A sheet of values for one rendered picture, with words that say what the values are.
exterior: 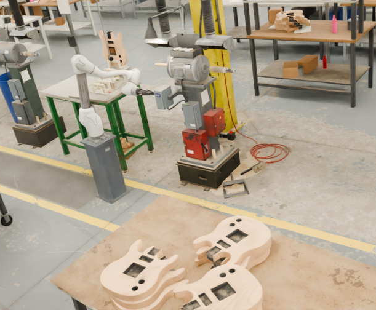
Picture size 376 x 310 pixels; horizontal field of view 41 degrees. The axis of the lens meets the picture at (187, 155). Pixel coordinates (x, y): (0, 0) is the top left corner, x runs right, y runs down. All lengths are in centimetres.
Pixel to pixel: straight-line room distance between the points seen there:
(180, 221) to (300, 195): 196
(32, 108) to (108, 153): 220
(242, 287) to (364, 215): 243
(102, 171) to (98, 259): 215
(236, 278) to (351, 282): 63
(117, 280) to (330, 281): 116
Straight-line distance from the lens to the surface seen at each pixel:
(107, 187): 546
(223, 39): 486
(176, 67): 508
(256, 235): 303
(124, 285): 289
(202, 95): 512
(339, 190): 522
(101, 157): 527
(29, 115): 721
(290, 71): 707
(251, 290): 264
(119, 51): 590
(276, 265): 303
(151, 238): 337
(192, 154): 534
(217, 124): 519
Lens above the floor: 292
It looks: 29 degrees down
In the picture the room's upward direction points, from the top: 10 degrees counter-clockwise
